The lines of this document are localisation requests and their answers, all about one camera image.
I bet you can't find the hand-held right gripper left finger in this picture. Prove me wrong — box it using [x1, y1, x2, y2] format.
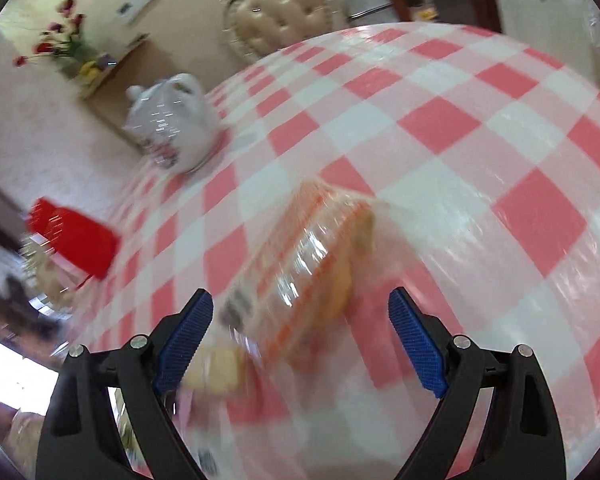
[35, 288, 215, 480]

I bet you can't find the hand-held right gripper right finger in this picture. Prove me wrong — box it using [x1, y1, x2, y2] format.
[387, 286, 567, 480]

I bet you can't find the orange bread packet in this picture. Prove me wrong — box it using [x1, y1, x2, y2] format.
[219, 179, 378, 363]

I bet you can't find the cream cake packet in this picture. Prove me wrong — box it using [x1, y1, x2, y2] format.
[182, 345, 248, 396]

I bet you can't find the red thermos jug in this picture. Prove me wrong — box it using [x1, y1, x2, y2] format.
[26, 197, 122, 279]

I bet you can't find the pink checked tablecloth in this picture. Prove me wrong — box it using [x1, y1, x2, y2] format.
[65, 22, 600, 480]

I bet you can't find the white floral teapot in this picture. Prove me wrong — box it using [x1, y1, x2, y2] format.
[123, 73, 222, 172]

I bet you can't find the red flower bouquet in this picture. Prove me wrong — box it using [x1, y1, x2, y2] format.
[12, 0, 89, 79]

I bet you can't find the beige tufted chair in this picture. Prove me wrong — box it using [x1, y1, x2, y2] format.
[221, 0, 344, 64]

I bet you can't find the wooden wall shelf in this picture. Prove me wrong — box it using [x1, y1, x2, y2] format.
[75, 34, 155, 103]

